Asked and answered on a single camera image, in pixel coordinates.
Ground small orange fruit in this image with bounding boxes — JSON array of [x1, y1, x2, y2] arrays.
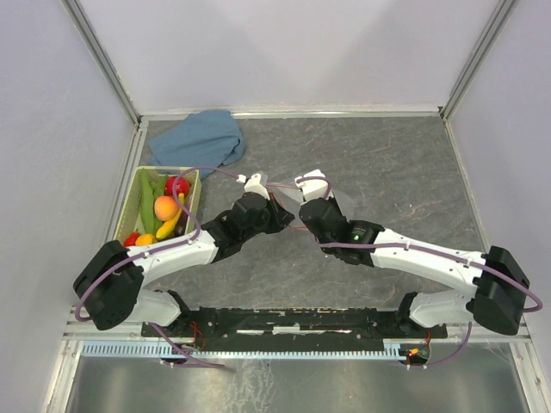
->
[[134, 234, 158, 246]]

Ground light blue cable duct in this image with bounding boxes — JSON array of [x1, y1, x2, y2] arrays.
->
[[80, 339, 410, 359]]

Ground orange peach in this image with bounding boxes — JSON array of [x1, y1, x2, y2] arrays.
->
[[154, 195, 180, 222]]

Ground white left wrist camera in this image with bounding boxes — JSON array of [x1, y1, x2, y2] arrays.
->
[[236, 171, 270, 200]]

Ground green lettuce leaves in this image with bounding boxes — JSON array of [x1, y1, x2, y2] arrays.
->
[[139, 170, 168, 235]]

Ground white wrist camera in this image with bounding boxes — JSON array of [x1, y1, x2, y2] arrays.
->
[[294, 170, 332, 204], [236, 171, 270, 200]]

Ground red apple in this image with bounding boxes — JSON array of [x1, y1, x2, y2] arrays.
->
[[164, 176, 190, 196]]

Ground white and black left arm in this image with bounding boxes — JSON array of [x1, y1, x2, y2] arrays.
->
[[73, 192, 294, 336]]

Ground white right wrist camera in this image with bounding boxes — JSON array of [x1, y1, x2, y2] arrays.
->
[[294, 170, 332, 204]]

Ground clear zip top bag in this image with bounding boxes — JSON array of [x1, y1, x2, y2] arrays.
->
[[266, 177, 356, 231]]

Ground pale green perforated basket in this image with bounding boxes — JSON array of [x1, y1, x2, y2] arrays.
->
[[113, 166, 202, 243]]

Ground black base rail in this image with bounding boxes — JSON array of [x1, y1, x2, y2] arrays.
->
[[163, 307, 448, 354]]

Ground yellow banana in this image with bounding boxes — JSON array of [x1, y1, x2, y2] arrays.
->
[[155, 194, 184, 241]]

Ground red pepper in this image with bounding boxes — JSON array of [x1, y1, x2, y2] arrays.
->
[[123, 231, 140, 247]]

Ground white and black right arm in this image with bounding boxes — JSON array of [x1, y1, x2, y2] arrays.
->
[[299, 198, 529, 336]]

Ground blue cloth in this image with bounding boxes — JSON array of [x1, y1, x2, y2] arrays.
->
[[148, 109, 245, 167]]

